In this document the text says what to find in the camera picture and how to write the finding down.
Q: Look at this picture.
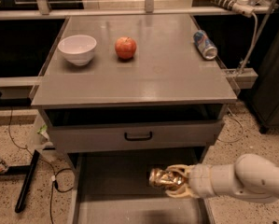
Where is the clear plastic bag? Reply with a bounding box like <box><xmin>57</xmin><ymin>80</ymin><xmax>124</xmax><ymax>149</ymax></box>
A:
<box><xmin>27</xmin><ymin>115</ymin><xmax>55</xmax><ymax>158</ymax></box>

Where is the red apple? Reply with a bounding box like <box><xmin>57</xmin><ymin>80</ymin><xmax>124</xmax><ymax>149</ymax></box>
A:
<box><xmin>115</xmin><ymin>36</ymin><xmax>137</xmax><ymax>60</ymax></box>

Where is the white striped handle device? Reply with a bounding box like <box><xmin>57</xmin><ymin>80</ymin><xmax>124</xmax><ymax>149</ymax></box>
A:
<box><xmin>209</xmin><ymin>0</ymin><xmax>258</xmax><ymax>76</ymax></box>

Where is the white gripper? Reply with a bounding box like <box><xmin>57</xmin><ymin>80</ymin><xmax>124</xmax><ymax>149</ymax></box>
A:
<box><xmin>165</xmin><ymin>164</ymin><xmax>215</xmax><ymax>199</ymax></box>

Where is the blue soda can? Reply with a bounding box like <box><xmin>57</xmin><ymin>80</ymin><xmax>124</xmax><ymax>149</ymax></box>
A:
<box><xmin>193</xmin><ymin>30</ymin><xmax>217</xmax><ymax>60</ymax></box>

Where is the open middle drawer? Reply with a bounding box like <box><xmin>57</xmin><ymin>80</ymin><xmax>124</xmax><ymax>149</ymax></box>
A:
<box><xmin>67</xmin><ymin>147</ymin><xmax>216</xmax><ymax>224</ymax></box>

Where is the black floor cable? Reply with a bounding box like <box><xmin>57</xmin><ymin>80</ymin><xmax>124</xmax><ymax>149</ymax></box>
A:
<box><xmin>7</xmin><ymin>106</ymin><xmax>74</xmax><ymax>224</ymax></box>

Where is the crushed orange gold can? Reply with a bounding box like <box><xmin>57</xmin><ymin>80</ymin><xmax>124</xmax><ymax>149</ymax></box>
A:
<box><xmin>149</xmin><ymin>168</ymin><xmax>184</xmax><ymax>190</ymax></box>

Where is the grey metal rail shelf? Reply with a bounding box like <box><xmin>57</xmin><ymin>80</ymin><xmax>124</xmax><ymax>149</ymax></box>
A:
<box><xmin>0</xmin><ymin>4</ymin><xmax>279</xmax><ymax>21</ymax></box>

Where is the black floor bar stand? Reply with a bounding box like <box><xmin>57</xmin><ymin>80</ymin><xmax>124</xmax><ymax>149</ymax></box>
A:
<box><xmin>0</xmin><ymin>151</ymin><xmax>39</xmax><ymax>214</ymax></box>

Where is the black drawer handle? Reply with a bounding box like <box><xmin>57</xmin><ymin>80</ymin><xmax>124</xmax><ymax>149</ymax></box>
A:
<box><xmin>124</xmin><ymin>132</ymin><xmax>153</xmax><ymax>142</ymax></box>

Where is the closed top drawer front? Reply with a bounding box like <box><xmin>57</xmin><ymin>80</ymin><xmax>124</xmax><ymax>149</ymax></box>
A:
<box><xmin>49</xmin><ymin>120</ymin><xmax>224</xmax><ymax>153</ymax></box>

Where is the grey drawer cabinet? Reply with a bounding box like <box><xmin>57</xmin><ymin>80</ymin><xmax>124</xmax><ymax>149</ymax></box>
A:
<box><xmin>30</xmin><ymin>14</ymin><xmax>238</xmax><ymax>224</ymax></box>

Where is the thin grey floor cable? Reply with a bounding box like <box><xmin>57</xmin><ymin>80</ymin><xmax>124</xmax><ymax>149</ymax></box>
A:
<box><xmin>216</xmin><ymin>109</ymin><xmax>244</xmax><ymax>144</ymax></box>

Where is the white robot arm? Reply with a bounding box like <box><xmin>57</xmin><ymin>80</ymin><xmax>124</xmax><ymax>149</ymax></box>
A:
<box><xmin>166</xmin><ymin>154</ymin><xmax>279</xmax><ymax>203</ymax></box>

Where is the white ceramic bowl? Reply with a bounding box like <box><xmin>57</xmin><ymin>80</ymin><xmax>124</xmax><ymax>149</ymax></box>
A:
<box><xmin>57</xmin><ymin>35</ymin><xmax>97</xmax><ymax>66</ymax></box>

